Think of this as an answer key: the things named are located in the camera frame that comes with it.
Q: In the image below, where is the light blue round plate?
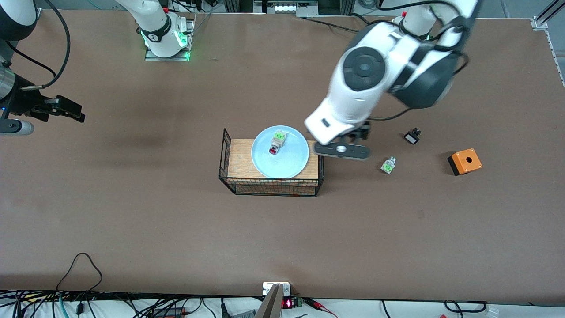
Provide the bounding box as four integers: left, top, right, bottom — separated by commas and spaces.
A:
251, 125, 310, 180

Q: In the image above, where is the red push button switch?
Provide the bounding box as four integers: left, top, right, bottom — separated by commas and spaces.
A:
268, 129, 288, 155

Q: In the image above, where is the wooden shelf board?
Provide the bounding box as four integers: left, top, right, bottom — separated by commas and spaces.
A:
227, 139, 320, 186

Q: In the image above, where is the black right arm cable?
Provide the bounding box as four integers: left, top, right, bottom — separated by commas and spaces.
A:
0, 0, 72, 91

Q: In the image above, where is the orange button enclosure box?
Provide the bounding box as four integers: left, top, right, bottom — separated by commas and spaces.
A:
447, 148, 483, 176

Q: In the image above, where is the black cable near base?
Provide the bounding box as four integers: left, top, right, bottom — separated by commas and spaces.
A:
304, 17, 367, 35

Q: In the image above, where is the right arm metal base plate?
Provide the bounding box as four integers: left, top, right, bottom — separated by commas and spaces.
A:
144, 18, 196, 62

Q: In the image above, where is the black wire rack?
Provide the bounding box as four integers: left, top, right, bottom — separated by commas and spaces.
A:
218, 128, 325, 198

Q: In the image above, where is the black looped table cable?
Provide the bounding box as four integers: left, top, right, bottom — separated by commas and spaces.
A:
56, 252, 103, 294

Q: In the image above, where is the grey metal post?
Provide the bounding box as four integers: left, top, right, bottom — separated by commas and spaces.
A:
255, 283, 284, 318

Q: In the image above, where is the aluminium extrusion rail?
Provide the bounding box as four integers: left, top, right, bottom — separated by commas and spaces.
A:
531, 0, 565, 87

